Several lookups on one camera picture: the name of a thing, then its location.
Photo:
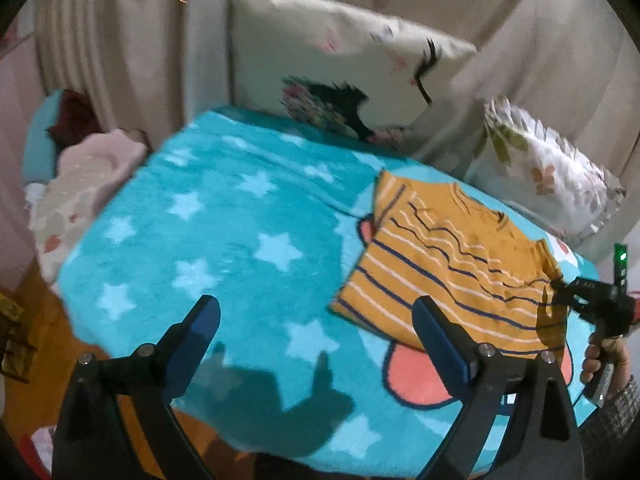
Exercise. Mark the wooden bed frame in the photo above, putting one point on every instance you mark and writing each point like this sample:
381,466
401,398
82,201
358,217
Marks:
37,401

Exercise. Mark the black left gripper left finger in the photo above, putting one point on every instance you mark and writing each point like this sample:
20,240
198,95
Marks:
91,440

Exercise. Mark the orange striped knit sweater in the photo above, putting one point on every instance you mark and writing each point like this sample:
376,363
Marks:
479,268

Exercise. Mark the turquoise star fleece blanket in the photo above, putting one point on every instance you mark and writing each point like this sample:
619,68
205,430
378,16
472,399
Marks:
268,216

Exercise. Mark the pink white bundled bedding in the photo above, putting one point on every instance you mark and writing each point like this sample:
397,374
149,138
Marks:
89,174

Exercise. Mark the beige curtain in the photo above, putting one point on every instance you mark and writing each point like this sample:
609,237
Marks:
573,64

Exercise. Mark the checkered grey garment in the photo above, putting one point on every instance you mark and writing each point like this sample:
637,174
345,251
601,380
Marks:
610,437

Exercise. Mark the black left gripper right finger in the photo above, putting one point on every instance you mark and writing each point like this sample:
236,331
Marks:
541,440

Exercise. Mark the white leaf print pillow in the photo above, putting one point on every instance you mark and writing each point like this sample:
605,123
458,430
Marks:
534,170

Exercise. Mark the teal pillow with dark cloth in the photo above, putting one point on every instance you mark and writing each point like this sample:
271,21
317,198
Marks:
64,119

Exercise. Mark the white floral bird pillow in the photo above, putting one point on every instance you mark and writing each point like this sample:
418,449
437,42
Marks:
340,68

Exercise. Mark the person's right hand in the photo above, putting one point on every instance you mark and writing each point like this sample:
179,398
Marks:
616,348

